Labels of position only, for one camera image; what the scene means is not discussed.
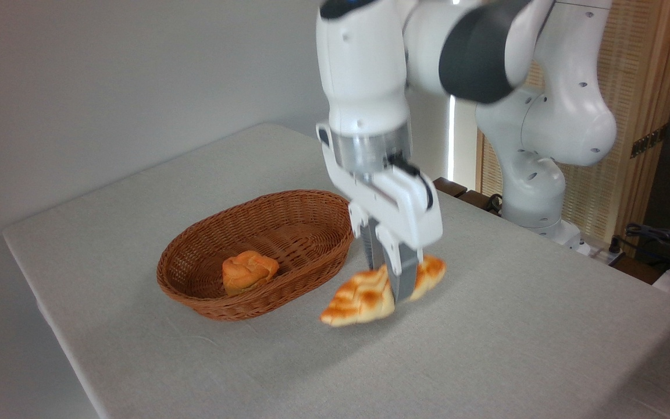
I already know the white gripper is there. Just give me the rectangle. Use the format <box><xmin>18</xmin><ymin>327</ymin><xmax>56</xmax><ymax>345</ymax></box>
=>
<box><xmin>316</xmin><ymin>122</ymin><xmax>444</xmax><ymax>304</ymax></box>

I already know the long braided bread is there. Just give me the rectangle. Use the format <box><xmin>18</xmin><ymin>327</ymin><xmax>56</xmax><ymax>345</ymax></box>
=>
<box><xmin>319</xmin><ymin>255</ymin><xmax>447</xmax><ymax>327</ymax></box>

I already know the brown wicker basket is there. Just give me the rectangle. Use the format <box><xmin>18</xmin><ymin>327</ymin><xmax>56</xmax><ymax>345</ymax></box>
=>
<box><xmin>156</xmin><ymin>190</ymin><xmax>355</xmax><ymax>322</ymax></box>

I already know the small round bread roll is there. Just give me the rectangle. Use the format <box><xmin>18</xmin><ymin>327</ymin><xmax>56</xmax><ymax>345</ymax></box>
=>
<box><xmin>222</xmin><ymin>250</ymin><xmax>280</xmax><ymax>296</ymax></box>

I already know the dark wooden base board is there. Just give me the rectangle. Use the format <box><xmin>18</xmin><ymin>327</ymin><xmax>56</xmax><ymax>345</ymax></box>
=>
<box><xmin>432</xmin><ymin>177</ymin><xmax>662</xmax><ymax>286</ymax></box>

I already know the grey tablecloth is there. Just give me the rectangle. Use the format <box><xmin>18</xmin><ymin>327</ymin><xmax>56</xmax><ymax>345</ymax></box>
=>
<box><xmin>2</xmin><ymin>122</ymin><xmax>670</xmax><ymax>419</ymax></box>

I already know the white power strip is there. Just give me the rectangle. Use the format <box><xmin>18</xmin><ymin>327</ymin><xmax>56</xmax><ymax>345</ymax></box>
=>
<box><xmin>577</xmin><ymin>240</ymin><xmax>626</xmax><ymax>267</ymax></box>

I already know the black metal hinge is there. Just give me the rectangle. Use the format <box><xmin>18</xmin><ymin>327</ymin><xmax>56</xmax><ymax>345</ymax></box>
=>
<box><xmin>630</xmin><ymin>125</ymin><xmax>669</xmax><ymax>159</ymax></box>

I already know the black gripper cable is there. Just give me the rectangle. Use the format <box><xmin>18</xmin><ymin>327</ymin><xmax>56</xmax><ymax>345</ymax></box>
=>
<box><xmin>389</xmin><ymin>152</ymin><xmax>435</xmax><ymax>211</ymax></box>

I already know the black cable bundle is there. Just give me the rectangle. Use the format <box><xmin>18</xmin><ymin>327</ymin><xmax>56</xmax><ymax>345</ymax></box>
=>
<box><xmin>610</xmin><ymin>222</ymin><xmax>670</xmax><ymax>275</ymax></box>

